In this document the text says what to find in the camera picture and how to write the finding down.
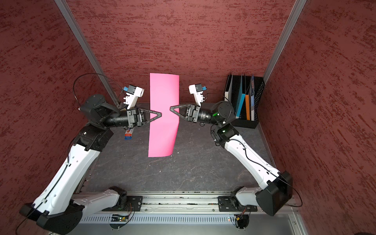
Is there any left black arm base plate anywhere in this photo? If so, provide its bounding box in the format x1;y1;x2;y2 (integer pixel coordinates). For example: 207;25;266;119
116;196;143;212

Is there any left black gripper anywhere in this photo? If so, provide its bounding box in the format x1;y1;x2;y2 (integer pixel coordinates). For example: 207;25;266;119
101;106;162;129

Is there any right controller board with wires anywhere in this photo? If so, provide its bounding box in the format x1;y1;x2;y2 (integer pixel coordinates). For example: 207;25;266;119
235;210;249;230

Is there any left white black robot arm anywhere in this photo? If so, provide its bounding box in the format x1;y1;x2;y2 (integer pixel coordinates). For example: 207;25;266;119
20;95;162;235

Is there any blue magazine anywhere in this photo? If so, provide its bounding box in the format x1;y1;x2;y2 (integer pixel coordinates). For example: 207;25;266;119
250;75;255;121

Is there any aluminium rail frame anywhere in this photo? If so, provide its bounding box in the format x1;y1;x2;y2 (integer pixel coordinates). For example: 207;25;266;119
68;192;307;235

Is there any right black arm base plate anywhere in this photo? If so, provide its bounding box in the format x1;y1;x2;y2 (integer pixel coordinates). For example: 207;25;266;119
217;196;258;213

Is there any teal folder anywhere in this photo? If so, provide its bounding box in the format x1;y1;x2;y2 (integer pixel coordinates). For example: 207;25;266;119
236;74;246;119

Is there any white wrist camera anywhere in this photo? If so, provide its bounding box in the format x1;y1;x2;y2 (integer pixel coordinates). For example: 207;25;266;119
189;84;207;106
123;85;145;110

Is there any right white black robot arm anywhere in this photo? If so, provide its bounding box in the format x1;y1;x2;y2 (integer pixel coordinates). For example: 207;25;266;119
170;101;293;216

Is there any left controller board with wires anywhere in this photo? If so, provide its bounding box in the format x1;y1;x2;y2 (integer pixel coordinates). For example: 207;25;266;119
110;203;135;230

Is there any controller board with wires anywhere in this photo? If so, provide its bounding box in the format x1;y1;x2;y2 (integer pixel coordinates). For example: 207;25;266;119
235;210;249;230
110;203;135;230

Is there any white book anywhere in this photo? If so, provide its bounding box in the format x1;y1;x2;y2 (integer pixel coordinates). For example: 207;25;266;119
224;73;233;102

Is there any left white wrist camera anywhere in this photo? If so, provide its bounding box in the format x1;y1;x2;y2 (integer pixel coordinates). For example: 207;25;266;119
123;85;145;110

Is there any orange book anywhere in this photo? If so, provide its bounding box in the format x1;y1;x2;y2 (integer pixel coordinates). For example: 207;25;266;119
245;95;251;120

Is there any left aluminium corner post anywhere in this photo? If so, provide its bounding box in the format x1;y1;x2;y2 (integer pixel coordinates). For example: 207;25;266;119
54;0;121;107

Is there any aluminium corner post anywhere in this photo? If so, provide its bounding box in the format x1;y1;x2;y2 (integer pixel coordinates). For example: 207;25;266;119
263;0;307;84
54;0;121;107

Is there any black mesh file organizer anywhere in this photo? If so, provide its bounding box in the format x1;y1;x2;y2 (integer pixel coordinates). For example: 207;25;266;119
224;73;265;129

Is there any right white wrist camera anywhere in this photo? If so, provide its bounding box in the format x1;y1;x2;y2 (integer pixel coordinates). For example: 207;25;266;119
189;84;207;106

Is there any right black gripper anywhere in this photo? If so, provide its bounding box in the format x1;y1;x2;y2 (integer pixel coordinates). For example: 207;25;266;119
172;102;222;125

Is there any pink rectangular paper sheet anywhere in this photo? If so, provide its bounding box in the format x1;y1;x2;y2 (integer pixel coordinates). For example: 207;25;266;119
148;73;179;158

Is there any right aluminium corner post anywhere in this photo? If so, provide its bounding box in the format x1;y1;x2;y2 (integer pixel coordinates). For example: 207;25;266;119
263;0;307;84

